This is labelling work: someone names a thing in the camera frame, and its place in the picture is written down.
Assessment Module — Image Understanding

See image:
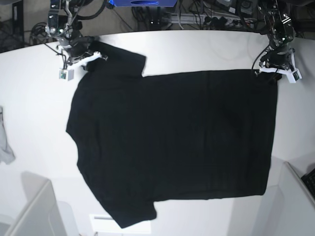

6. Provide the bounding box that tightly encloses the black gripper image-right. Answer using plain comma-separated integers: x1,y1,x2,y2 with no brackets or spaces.
260,46,294,83

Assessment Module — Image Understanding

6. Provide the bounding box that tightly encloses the black keyboard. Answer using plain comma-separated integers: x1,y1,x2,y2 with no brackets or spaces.
301,169,315,198

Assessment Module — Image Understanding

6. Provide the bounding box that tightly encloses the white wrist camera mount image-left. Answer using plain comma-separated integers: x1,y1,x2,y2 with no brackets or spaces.
59,51,108,81

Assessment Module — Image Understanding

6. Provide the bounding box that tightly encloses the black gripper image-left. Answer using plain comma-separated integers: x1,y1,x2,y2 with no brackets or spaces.
59,36,97,72

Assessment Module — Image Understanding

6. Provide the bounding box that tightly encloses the white wrist camera mount image-right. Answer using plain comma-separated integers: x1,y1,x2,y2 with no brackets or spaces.
258,50,302,84

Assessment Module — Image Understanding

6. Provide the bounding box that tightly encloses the grey cloth at table edge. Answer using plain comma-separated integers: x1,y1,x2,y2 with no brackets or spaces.
0,107,15,165

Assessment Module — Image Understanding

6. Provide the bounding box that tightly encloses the white partition right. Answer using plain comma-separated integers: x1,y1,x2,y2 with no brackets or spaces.
251,162,315,236

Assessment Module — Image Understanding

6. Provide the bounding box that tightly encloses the white partition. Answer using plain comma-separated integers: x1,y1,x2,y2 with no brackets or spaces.
0,171,79,236
251,162,315,236

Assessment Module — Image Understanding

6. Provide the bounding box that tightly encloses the black T-shirt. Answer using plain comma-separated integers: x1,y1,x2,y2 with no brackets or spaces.
66,42,278,228

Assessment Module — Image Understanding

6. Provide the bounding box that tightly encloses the white partition left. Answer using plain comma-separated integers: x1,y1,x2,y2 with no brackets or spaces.
0,171,79,236

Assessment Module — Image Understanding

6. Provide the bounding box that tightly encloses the white cable slot plate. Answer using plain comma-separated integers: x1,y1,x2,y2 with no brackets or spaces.
90,214,151,234

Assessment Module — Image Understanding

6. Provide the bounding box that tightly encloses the blue box with oval logo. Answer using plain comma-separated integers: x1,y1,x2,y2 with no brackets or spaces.
109,0,177,7

